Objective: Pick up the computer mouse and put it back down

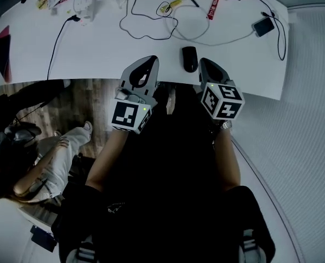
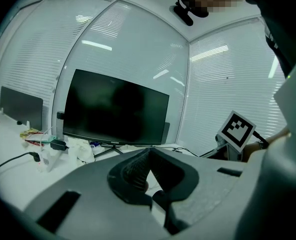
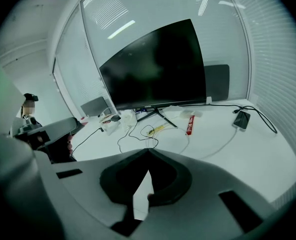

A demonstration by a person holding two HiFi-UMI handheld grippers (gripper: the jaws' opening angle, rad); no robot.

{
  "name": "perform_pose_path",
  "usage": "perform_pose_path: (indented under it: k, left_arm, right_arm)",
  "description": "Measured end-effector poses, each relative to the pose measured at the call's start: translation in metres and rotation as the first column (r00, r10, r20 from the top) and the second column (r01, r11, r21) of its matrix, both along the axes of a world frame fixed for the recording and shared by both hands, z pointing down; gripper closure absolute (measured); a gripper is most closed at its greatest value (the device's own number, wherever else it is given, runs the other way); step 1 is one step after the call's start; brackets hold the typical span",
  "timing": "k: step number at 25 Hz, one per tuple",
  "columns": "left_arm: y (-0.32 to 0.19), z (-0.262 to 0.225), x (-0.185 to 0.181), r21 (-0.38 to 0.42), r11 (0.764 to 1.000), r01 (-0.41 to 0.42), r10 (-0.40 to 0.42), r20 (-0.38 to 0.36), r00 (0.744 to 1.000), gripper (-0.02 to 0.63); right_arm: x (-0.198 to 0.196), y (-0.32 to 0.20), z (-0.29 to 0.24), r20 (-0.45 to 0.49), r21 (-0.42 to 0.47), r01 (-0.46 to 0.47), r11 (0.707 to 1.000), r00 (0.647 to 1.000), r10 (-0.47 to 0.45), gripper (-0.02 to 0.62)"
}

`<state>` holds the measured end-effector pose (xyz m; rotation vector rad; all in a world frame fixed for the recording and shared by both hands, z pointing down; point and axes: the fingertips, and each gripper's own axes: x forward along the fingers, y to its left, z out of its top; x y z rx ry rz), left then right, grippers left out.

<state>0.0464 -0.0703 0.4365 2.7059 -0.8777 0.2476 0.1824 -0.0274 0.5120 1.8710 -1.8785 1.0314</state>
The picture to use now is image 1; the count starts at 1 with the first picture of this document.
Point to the person's left shoe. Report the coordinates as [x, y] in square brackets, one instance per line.
[82, 252]

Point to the black flat box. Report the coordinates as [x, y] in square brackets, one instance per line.
[43, 238]

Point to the red snack packet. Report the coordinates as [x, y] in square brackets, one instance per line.
[213, 7]

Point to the dark smartphone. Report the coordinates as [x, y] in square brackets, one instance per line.
[263, 26]

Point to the black and red folder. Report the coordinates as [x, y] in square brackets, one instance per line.
[0, 53]

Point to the small yellow packet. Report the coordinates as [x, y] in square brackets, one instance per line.
[173, 3]

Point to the silver wristwatch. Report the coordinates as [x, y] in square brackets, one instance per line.
[226, 125]

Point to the black computer mouse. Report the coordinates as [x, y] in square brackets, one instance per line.
[189, 59]

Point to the person's black clothing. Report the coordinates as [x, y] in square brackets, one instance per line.
[165, 188]

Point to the person's shoe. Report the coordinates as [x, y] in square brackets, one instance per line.
[250, 246]
[82, 252]

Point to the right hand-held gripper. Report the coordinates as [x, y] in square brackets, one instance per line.
[222, 100]

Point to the person's left forearm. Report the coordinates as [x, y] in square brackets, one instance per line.
[110, 157]

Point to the person's right forearm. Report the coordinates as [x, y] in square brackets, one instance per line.
[226, 157]

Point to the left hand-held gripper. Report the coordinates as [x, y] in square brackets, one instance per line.
[125, 115]

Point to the person's right shoe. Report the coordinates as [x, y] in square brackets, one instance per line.
[250, 246]

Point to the white power strip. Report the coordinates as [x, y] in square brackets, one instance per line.
[84, 5]

